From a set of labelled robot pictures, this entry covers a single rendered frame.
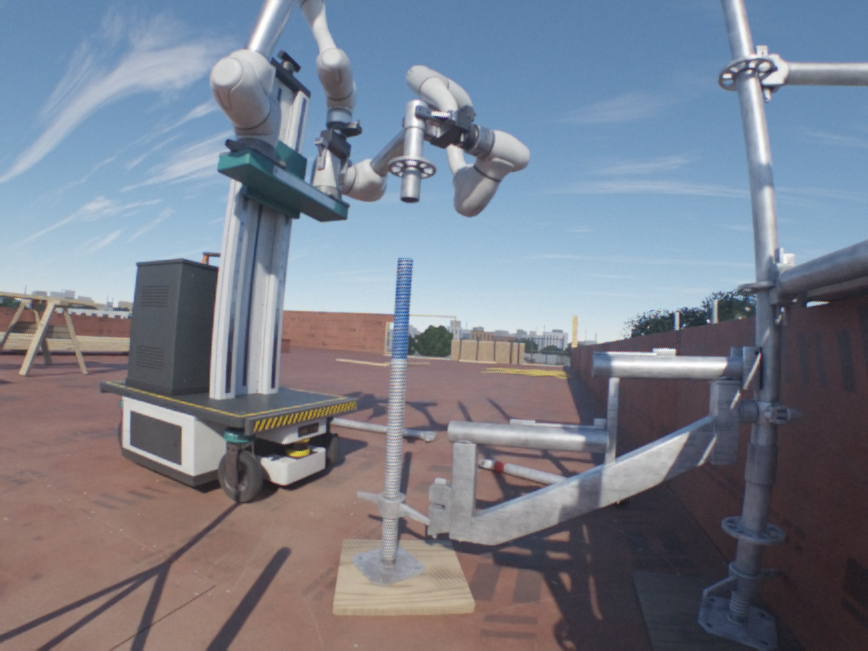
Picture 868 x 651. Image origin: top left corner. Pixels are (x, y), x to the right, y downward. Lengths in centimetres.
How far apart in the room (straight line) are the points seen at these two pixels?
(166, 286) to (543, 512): 149
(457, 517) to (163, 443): 107
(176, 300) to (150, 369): 31
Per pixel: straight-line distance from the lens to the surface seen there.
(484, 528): 94
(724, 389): 91
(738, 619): 110
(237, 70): 137
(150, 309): 178
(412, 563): 109
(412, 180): 99
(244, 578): 108
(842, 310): 96
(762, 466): 96
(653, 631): 101
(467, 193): 123
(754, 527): 100
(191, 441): 146
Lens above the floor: 58
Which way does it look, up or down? 3 degrees up
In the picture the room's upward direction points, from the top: 3 degrees clockwise
